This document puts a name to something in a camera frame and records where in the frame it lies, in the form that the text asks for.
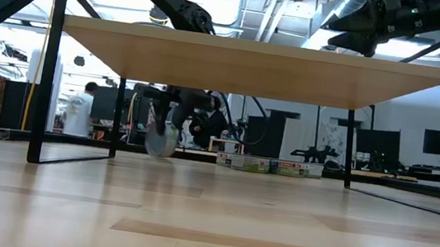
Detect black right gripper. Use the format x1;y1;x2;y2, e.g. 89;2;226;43
319;0;426;63

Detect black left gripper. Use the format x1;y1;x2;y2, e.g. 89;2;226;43
130;82;217;140

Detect wooden shelf black legs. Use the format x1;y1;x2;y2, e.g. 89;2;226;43
25;0;440;216

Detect person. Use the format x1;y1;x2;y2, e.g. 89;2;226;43
61;78;100;139
187;93;233;153

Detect small wooden stool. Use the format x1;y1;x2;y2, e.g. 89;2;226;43
207;136;246;156

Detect white ceiling pipe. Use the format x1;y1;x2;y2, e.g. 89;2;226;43
253;0;297;45

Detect black cabinet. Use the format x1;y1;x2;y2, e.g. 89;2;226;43
243;106;302;161

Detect black pendant lamp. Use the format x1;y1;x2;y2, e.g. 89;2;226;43
147;4;173;26

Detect black partition panel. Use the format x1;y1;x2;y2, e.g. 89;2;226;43
0;79;38;132

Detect thin yellow cable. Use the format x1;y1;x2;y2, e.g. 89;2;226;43
124;95;141;145

